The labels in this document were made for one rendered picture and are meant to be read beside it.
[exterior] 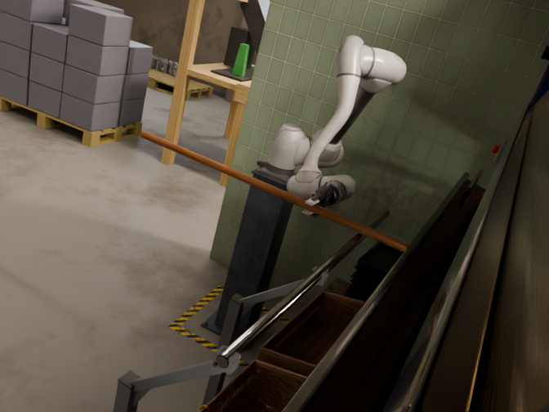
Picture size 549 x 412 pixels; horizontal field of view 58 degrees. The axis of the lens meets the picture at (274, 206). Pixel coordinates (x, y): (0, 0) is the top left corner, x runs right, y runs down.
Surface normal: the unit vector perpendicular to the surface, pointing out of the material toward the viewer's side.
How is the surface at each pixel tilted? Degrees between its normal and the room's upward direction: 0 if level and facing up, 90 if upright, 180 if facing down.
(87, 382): 0
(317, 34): 90
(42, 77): 90
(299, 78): 90
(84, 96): 90
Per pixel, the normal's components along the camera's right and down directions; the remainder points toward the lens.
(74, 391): 0.26, -0.89
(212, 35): -0.40, 0.25
